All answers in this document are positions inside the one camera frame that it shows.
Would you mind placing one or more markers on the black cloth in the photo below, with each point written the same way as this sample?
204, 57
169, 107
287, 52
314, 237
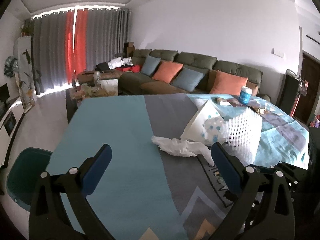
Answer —
102, 66

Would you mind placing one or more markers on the black monitor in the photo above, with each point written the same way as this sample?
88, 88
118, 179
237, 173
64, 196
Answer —
4, 93

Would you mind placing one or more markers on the white tv cabinet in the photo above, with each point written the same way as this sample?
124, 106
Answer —
10, 122

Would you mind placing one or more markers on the small white packet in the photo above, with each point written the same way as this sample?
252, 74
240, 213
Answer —
226, 103

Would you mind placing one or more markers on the blue cup with white lid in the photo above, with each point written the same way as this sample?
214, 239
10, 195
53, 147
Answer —
245, 96

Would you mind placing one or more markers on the brown door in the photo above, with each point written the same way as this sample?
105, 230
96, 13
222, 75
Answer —
310, 85

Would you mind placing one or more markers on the glass jar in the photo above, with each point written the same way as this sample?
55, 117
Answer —
96, 76

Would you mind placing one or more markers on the brown snack wrapper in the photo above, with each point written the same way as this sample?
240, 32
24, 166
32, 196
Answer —
221, 100

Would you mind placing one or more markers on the dark brown glossy wrapper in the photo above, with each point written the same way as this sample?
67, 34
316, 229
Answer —
236, 102

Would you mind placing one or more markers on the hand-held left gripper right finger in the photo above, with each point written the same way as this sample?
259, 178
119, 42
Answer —
225, 170

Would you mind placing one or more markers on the cardboard box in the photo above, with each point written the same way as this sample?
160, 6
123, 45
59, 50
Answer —
129, 47

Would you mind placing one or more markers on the grey and red curtain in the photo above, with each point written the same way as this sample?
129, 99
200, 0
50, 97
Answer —
105, 37
50, 52

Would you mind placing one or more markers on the small potted plant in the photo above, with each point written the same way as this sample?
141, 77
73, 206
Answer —
25, 30

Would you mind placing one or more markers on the blue grey patterned tablecloth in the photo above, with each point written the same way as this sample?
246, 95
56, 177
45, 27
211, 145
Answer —
120, 120

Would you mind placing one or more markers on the red cloth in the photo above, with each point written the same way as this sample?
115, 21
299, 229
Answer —
130, 68

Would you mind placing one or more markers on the brown upholstered bench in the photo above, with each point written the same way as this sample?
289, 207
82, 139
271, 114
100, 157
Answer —
85, 76

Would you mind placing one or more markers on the white foam net sleeve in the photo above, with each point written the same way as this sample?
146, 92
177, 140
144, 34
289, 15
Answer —
245, 132

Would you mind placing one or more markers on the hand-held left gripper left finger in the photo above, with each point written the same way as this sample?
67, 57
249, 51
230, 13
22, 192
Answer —
98, 171

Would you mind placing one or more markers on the white paper bag blue dots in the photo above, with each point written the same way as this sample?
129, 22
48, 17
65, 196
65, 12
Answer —
200, 125

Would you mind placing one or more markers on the dark green sofa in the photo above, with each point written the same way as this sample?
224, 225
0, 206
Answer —
197, 60

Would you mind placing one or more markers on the orange cushion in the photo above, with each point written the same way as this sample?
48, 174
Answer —
167, 72
227, 85

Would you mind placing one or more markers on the dark wall shelf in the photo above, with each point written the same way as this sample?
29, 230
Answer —
313, 38

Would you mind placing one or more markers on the blue cushion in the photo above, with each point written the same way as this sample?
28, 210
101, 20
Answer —
150, 65
187, 79

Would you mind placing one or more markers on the white wall switch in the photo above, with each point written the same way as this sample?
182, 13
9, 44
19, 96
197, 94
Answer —
278, 52

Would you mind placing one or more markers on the white shopping bag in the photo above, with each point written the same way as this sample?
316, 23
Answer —
110, 86

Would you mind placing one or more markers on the teal trash bin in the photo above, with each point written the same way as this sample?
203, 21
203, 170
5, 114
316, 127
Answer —
27, 175

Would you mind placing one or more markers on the small orange pillow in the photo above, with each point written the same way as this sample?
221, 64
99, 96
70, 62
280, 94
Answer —
253, 89

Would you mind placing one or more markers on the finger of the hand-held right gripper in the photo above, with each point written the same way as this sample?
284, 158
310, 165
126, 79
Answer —
290, 171

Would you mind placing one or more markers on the tall leafy plant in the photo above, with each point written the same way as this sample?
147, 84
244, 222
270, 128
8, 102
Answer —
30, 75

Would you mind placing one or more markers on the white plastic bag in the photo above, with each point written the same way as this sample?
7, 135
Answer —
175, 147

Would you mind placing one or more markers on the white standing air conditioner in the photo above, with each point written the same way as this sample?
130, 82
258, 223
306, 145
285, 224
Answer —
22, 45

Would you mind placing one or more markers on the cluttered coffee table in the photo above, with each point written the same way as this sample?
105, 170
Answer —
75, 105

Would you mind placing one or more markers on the white clothes pile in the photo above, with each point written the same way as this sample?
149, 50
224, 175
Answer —
120, 62

